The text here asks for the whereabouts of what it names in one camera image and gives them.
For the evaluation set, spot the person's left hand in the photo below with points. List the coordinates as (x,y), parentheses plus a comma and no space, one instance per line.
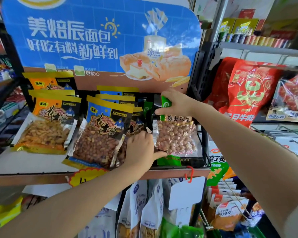
(139,152)

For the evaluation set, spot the person's right hand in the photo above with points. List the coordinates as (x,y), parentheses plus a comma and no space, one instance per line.
(180,104)

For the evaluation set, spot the person's left thumb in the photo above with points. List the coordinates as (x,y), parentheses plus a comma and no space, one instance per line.
(160,155)

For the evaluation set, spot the person's right thumb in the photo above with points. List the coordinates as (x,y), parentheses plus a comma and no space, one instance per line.
(164,110)

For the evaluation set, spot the green peanut packet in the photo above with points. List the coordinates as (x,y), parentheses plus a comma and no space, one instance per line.
(175,137)
(147,109)

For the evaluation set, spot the blue peanut packet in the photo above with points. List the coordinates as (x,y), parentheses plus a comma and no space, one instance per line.
(99,143)
(119,90)
(136,122)
(115,99)

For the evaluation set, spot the person's left forearm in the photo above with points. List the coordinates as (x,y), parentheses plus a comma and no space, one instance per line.
(69,208)

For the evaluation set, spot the person's right forearm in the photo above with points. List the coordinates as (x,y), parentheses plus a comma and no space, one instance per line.
(250,156)

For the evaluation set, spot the red plastic hook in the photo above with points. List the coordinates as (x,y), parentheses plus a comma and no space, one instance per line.
(190,172)

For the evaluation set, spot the white hanging tag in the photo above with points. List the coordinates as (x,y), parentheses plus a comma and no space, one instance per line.
(186,195)

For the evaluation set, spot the white bread packet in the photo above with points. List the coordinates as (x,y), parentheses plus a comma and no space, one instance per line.
(135,208)
(101,224)
(152,210)

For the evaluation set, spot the green chip packet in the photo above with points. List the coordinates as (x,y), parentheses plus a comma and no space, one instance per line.
(216,173)

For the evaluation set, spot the yellow burst price tag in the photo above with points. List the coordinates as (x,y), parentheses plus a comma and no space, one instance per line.
(85,175)

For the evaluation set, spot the green plastic bag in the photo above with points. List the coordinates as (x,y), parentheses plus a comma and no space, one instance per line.
(181,231)

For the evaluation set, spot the row of hanging orange packets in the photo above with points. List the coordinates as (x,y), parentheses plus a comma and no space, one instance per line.
(228,210)

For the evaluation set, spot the red beef snack bag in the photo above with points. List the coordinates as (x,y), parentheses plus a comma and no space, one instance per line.
(250,94)

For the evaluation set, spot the blue bread advert board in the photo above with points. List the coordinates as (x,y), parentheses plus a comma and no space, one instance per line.
(89,39)

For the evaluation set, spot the yellow box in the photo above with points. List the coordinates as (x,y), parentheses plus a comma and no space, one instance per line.
(226,25)
(245,26)

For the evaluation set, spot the orange peanut packet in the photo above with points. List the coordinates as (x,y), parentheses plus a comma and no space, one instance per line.
(46,131)
(52,92)
(48,81)

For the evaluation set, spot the grey metal shelf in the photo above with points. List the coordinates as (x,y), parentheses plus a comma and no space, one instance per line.
(263,50)

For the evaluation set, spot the clear bag of red sausages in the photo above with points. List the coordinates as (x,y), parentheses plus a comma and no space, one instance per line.
(290,99)

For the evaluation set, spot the white display shelf board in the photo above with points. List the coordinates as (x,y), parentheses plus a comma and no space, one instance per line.
(27,168)

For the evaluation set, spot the yellow plastic bag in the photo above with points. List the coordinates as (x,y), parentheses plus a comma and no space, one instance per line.
(2,215)

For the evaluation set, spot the black display rack frame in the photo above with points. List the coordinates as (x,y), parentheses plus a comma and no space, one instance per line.
(201,71)

